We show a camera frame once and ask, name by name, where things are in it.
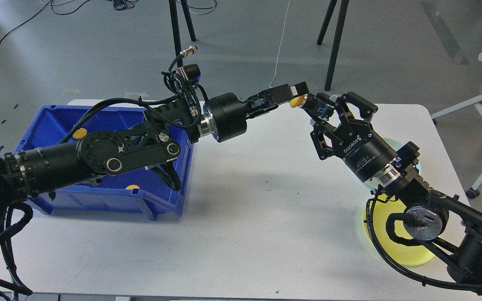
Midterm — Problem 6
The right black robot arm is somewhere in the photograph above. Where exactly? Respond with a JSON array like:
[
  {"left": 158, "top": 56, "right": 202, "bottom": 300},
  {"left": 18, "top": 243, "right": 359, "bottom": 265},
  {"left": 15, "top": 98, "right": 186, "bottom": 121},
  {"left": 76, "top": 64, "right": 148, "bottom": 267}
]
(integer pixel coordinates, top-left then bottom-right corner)
[{"left": 290, "top": 92, "right": 482, "bottom": 296}]

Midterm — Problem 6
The black tripod leg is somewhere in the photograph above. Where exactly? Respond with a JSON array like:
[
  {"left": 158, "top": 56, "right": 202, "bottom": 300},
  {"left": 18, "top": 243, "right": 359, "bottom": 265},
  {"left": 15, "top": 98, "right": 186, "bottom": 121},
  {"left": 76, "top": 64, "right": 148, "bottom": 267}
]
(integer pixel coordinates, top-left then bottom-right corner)
[
  {"left": 316, "top": 0, "right": 349, "bottom": 92},
  {"left": 169, "top": 0, "right": 197, "bottom": 69}
]

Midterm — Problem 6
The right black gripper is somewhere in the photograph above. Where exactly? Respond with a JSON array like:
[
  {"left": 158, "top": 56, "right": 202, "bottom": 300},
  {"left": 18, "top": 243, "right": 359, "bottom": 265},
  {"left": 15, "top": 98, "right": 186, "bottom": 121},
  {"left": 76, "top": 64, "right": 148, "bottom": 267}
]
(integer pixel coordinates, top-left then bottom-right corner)
[{"left": 299, "top": 92, "right": 397, "bottom": 182}]

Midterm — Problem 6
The blue plastic storage bin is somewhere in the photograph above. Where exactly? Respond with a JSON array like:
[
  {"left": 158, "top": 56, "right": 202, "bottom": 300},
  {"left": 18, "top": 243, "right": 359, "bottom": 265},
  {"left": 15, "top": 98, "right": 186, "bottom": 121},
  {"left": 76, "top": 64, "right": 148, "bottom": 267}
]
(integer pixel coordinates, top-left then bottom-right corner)
[{"left": 16, "top": 105, "right": 193, "bottom": 220}]

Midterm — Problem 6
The light green plate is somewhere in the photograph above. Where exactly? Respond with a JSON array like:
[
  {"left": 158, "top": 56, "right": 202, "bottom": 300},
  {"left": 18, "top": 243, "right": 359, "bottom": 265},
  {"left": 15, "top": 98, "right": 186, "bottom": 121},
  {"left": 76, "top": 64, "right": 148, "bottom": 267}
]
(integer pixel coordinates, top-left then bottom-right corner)
[{"left": 378, "top": 141, "right": 421, "bottom": 192}]

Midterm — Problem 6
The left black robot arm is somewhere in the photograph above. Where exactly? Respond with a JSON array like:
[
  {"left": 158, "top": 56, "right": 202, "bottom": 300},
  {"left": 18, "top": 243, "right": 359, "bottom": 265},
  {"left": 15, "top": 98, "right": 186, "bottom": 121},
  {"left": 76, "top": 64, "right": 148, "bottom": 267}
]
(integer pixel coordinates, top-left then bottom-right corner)
[{"left": 0, "top": 46, "right": 309, "bottom": 301}]

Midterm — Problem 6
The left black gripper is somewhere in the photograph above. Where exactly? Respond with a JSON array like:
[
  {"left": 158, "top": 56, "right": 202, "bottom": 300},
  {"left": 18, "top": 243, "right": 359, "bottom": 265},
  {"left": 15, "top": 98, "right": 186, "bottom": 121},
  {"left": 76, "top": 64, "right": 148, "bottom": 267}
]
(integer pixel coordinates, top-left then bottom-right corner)
[{"left": 203, "top": 82, "right": 309, "bottom": 143}]

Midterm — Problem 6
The black tripod leg right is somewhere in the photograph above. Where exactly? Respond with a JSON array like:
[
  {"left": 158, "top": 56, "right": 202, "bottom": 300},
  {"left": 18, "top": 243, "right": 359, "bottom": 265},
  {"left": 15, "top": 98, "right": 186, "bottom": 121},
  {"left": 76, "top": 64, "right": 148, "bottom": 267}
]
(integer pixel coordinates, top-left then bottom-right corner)
[{"left": 316, "top": 0, "right": 349, "bottom": 92}]

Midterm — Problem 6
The white cable on floor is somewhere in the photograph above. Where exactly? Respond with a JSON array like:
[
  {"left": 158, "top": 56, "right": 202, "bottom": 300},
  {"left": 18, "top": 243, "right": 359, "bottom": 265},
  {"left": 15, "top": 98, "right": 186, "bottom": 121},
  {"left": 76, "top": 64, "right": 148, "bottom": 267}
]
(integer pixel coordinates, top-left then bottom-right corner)
[{"left": 269, "top": 0, "right": 292, "bottom": 89}]

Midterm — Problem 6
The yellow push button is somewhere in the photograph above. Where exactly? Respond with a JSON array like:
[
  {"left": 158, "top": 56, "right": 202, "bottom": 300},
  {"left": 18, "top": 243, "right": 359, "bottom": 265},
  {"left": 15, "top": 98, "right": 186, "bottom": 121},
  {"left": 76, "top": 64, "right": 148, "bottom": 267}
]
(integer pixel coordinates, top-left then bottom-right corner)
[{"left": 289, "top": 94, "right": 308, "bottom": 108}]

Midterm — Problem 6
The yellow plate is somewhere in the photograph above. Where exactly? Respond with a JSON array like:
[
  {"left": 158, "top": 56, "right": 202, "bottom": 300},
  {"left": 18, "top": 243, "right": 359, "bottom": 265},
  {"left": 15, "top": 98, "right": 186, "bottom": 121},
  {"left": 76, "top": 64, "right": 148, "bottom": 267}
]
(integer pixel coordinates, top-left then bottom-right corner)
[{"left": 360, "top": 198, "right": 434, "bottom": 266}]

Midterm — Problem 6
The black tripod leg left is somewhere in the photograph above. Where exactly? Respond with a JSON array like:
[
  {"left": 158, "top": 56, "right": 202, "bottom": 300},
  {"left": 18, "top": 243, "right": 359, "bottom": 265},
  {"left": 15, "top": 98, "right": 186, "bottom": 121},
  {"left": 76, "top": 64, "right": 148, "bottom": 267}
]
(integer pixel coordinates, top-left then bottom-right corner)
[{"left": 169, "top": 0, "right": 197, "bottom": 69}]

